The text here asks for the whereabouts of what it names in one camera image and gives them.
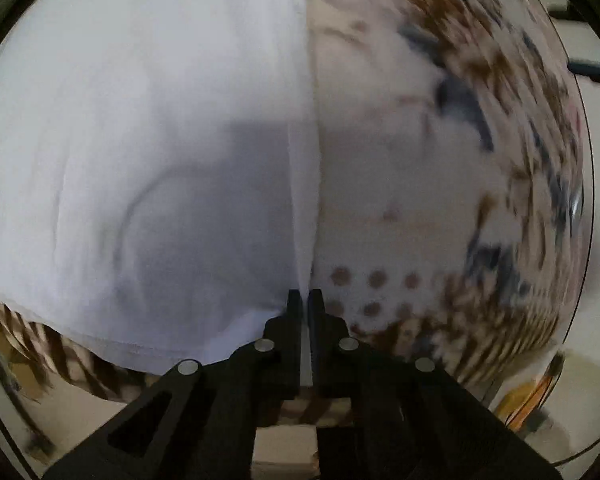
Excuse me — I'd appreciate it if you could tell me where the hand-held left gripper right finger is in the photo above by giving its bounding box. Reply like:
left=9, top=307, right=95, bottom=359
left=307, top=288, right=563, bottom=480

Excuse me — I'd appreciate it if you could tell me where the orange cable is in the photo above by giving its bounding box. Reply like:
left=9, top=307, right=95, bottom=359
left=495, top=355, right=566, bottom=428

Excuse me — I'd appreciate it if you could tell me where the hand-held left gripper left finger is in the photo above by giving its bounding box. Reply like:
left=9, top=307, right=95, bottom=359
left=42, top=289, right=303, bottom=480

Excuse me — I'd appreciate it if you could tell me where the white t-shirt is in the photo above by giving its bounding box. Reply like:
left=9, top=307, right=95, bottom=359
left=0, top=0, right=326, bottom=376

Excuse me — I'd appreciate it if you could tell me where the patterned brown and white blanket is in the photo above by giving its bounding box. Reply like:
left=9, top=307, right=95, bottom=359
left=0, top=0, right=596, bottom=406

